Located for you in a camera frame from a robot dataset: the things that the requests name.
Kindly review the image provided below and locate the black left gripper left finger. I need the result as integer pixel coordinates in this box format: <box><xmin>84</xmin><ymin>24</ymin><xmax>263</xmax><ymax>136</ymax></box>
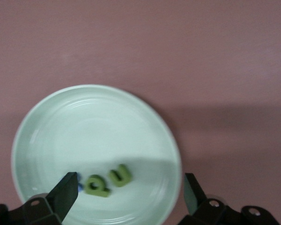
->
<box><xmin>0</xmin><ymin>172</ymin><xmax>78</xmax><ymax>225</ymax></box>

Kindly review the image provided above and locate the green letter p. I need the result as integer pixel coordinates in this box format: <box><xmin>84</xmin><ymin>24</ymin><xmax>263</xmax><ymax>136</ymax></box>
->
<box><xmin>83</xmin><ymin>174</ymin><xmax>111</xmax><ymax>198</ymax></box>

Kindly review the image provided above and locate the blue letter x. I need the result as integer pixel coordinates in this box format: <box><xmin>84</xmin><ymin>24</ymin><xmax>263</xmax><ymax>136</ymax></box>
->
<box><xmin>59</xmin><ymin>173</ymin><xmax>84</xmax><ymax>193</ymax></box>

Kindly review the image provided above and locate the green plate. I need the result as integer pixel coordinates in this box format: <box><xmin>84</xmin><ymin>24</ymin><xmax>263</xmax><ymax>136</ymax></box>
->
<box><xmin>11</xmin><ymin>84</ymin><xmax>182</xmax><ymax>225</ymax></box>

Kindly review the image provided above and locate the green letter u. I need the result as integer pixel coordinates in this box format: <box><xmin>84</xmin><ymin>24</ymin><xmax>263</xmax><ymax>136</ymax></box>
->
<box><xmin>107</xmin><ymin>164</ymin><xmax>133</xmax><ymax>188</ymax></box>

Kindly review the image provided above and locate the brown table cover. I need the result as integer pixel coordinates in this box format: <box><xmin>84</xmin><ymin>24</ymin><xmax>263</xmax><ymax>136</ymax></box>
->
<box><xmin>0</xmin><ymin>0</ymin><xmax>281</xmax><ymax>225</ymax></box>

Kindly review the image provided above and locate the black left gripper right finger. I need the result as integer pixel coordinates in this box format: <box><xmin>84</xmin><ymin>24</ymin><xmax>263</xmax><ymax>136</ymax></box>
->
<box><xmin>177</xmin><ymin>173</ymin><xmax>281</xmax><ymax>225</ymax></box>

